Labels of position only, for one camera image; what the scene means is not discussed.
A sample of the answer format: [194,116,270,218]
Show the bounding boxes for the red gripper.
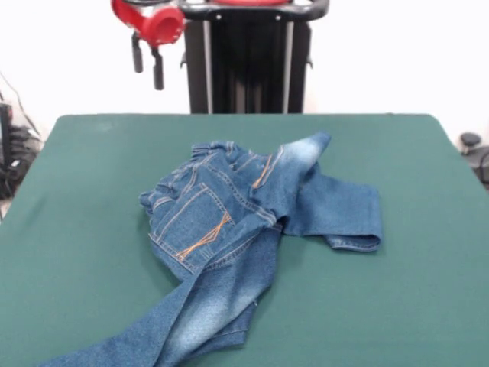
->
[110,0,187,91]

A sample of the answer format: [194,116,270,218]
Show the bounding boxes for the blue denim jeans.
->
[36,131,384,367]

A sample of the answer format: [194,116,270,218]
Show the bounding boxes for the black equipment box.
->
[0,102,12,169]

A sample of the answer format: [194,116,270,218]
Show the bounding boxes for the dark green table cloth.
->
[0,112,489,367]

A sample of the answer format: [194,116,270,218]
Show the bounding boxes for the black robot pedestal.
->
[177,0,330,114]

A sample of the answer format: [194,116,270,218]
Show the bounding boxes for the black cable bundle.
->
[0,125,42,200]

